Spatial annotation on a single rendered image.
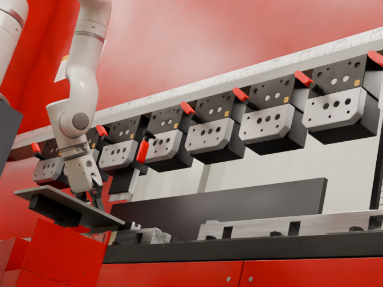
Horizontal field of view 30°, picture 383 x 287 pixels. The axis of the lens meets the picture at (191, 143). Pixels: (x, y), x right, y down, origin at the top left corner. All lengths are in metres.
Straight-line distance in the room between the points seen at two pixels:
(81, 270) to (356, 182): 5.49
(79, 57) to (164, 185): 6.02
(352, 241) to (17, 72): 2.00
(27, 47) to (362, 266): 2.10
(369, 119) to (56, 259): 0.72
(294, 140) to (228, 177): 5.86
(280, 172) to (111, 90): 4.98
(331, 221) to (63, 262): 0.54
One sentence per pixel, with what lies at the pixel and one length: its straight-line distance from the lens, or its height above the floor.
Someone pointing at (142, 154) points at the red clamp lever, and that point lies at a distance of 1.99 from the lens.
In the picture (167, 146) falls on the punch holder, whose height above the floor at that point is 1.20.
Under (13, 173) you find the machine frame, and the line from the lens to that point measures 2.92.
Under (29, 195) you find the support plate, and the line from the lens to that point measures 2.01.
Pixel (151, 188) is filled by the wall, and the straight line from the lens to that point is 8.12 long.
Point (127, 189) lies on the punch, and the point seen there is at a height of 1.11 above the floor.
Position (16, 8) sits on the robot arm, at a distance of 1.56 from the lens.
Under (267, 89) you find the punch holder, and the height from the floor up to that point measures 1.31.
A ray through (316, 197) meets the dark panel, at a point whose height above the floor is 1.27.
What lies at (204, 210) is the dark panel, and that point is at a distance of 2.62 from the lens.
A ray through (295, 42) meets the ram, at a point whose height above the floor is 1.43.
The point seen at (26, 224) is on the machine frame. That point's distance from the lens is 2.93.
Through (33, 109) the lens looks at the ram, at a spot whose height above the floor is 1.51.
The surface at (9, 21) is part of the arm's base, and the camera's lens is 1.54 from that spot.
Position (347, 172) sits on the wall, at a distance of 6.88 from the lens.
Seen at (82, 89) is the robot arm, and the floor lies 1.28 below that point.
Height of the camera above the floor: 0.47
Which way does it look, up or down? 23 degrees up
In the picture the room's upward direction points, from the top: 15 degrees clockwise
